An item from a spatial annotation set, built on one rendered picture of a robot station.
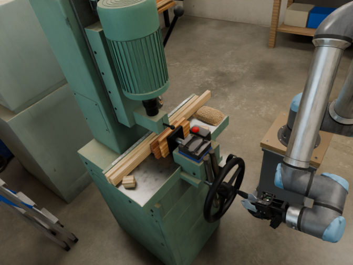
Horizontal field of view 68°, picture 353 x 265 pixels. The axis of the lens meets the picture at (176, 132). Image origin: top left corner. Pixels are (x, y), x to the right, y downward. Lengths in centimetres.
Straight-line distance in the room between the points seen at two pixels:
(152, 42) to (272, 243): 148
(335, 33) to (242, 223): 134
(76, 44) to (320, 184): 96
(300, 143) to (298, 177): 12
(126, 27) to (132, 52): 8
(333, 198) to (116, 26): 87
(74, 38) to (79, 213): 152
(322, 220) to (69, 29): 104
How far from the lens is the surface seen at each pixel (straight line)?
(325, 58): 101
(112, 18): 81
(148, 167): 109
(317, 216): 103
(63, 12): 97
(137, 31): 81
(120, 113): 112
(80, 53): 102
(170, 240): 136
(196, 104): 129
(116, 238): 201
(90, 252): 204
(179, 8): 92
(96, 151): 140
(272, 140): 162
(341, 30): 101
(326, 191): 104
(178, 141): 109
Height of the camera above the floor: 173
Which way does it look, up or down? 43 degrees down
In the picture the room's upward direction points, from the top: 10 degrees counter-clockwise
